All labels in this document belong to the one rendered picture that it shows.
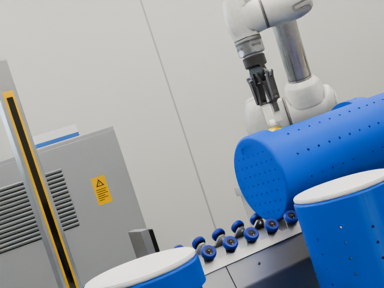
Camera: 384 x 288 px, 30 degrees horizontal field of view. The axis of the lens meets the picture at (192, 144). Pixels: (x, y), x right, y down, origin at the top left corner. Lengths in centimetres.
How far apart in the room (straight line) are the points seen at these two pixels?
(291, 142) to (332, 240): 41
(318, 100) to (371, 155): 70
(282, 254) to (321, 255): 22
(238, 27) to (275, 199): 57
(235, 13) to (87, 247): 176
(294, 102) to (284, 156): 86
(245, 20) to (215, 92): 302
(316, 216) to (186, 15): 363
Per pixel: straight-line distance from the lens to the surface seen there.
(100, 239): 373
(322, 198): 190
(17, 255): 367
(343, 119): 235
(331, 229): 191
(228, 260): 207
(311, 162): 220
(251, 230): 212
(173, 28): 533
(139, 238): 205
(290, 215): 219
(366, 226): 190
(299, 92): 298
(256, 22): 236
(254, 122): 301
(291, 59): 297
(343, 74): 588
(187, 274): 165
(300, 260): 217
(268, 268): 211
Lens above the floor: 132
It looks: 1 degrees down
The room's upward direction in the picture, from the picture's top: 18 degrees counter-clockwise
